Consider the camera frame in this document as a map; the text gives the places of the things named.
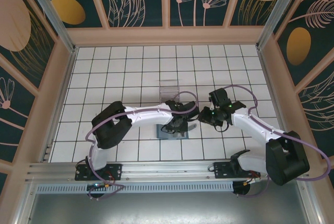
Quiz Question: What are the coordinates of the teal card holder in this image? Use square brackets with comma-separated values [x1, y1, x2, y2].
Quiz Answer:
[156, 123, 197, 140]

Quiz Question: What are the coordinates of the clear acrylic card stand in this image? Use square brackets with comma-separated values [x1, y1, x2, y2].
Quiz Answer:
[158, 79, 181, 103]

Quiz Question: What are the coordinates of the grey metal sheet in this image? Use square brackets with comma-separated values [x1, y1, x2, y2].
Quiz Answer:
[15, 192, 321, 224]

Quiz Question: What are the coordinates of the small circuit board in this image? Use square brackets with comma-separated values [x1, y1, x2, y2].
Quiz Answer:
[87, 182, 113, 191]

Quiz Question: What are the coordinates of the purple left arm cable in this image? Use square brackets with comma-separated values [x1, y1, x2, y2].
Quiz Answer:
[86, 91, 200, 201]

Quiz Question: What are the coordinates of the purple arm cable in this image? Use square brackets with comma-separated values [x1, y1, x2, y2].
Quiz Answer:
[213, 85, 332, 198]
[86, 91, 200, 201]

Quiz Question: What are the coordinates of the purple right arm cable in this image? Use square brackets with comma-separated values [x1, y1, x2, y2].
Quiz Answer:
[213, 85, 332, 198]

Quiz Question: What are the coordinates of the aluminium mounting rail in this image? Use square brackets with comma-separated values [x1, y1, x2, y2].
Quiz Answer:
[25, 158, 311, 183]

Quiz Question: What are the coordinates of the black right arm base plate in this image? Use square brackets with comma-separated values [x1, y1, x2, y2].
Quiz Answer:
[213, 161, 261, 179]

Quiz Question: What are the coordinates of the grey slotted cable duct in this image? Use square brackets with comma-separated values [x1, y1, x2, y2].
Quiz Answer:
[36, 181, 235, 194]

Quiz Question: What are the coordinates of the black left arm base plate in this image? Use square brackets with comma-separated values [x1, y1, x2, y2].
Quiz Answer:
[75, 163, 123, 182]

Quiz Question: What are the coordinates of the white wire connector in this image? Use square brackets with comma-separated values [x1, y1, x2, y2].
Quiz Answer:
[242, 176, 261, 186]

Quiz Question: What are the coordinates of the aluminium frame post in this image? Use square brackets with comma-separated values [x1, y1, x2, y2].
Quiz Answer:
[20, 0, 79, 54]
[257, 0, 311, 50]

